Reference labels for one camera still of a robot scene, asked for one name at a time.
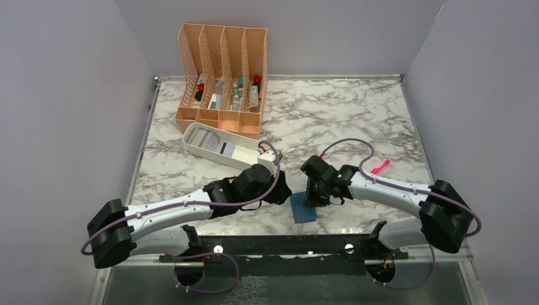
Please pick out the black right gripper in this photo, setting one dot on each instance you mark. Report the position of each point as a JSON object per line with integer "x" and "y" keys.
{"x": 311, "y": 198}

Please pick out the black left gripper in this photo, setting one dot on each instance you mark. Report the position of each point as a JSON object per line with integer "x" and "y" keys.
{"x": 281, "y": 192}

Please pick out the teal card holder wallet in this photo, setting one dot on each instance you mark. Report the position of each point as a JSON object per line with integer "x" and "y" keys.
{"x": 302, "y": 213}

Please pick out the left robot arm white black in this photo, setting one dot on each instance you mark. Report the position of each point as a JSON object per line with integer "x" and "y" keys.
{"x": 117, "y": 232}

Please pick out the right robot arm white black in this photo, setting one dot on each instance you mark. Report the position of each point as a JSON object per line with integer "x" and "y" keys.
{"x": 440, "y": 217}

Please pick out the white oblong plastic tray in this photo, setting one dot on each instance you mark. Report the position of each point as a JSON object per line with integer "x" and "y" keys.
{"x": 244, "y": 155}

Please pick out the pink small object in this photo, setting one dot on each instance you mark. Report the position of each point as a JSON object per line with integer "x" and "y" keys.
{"x": 381, "y": 167}

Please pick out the teal capped tubes in organizer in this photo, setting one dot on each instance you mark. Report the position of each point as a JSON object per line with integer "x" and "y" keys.
{"x": 237, "y": 94}

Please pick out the red capped stick in organizer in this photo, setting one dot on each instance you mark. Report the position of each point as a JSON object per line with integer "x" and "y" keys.
{"x": 254, "y": 91}

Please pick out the grey box in organizer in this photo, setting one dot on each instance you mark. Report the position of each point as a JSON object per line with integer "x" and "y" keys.
{"x": 215, "y": 100}

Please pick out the red black item in organizer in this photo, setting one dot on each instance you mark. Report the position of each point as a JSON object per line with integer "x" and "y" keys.
{"x": 199, "y": 93}

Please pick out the peach plastic file organizer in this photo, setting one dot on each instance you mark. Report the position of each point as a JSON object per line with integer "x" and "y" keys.
{"x": 226, "y": 73}

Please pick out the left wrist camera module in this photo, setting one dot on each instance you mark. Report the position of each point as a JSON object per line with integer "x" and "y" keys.
{"x": 270, "y": 160}

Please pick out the black mounting rail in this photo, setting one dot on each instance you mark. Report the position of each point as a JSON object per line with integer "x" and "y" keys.
{"x": 281, "y": 255}

